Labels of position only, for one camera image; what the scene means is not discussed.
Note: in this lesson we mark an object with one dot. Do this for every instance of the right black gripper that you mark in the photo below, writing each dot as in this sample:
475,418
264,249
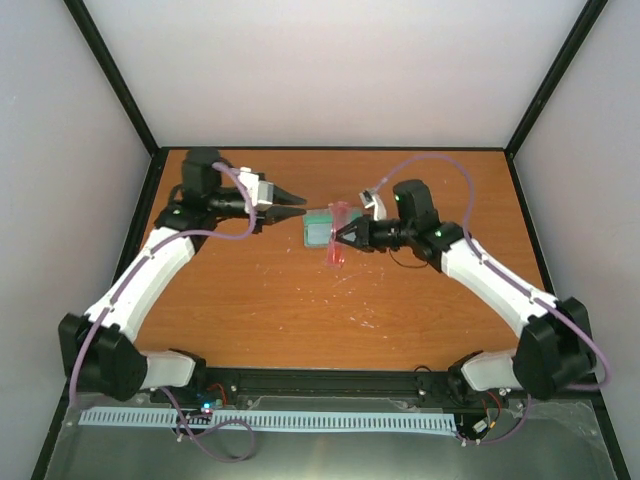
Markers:
364,237

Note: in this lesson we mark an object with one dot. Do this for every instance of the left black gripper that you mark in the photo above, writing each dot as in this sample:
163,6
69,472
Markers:
275,214

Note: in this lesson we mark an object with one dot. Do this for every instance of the red transparent sunglasses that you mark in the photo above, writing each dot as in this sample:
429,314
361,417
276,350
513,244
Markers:
340,213

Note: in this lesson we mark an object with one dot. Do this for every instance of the light blue cleaning cloth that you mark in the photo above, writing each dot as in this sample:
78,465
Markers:
318,235

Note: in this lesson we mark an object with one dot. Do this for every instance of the grey felt glasses case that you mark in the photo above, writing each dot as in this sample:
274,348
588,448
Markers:
322,216

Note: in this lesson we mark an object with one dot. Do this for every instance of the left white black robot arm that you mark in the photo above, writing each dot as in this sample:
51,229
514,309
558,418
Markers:
98,347

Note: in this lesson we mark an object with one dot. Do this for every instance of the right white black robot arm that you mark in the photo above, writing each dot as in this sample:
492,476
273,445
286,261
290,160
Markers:
554,349

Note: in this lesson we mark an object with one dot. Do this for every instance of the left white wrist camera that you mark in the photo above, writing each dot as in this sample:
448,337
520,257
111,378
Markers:
255,183

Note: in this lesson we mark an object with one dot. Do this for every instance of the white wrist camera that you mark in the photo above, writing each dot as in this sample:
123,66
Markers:
255,183
373,203

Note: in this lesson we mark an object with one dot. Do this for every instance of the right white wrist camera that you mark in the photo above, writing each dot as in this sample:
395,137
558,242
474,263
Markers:
373,203

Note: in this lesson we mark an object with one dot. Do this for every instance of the black aluminium frame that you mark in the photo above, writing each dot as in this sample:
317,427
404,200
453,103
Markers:
325,383

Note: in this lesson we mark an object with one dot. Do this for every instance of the light blue slotted cable duct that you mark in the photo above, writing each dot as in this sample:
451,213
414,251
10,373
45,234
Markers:
276,421

